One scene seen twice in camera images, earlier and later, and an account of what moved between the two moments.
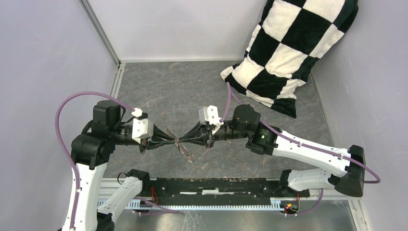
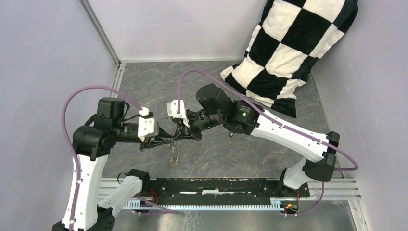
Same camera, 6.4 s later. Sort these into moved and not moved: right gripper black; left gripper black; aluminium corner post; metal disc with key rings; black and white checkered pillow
Moved: metal disc with key rings; right gripper black
Not moved: black and white checkered pillow; aluminium corner post; left gripper black
